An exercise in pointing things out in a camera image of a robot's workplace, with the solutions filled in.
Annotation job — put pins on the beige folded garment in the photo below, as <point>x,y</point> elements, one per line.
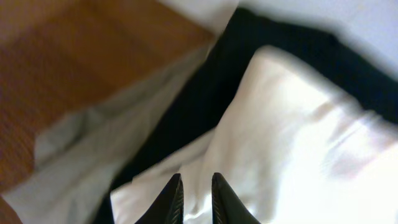
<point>77,158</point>

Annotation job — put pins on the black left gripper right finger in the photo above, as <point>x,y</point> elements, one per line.
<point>226,205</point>

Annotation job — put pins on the black folded garment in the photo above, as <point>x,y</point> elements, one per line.
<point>202,102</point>

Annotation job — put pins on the white t-shirt with robot print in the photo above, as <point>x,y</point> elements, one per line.
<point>294,148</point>

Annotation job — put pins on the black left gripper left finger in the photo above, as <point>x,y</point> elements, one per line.
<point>167,208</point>

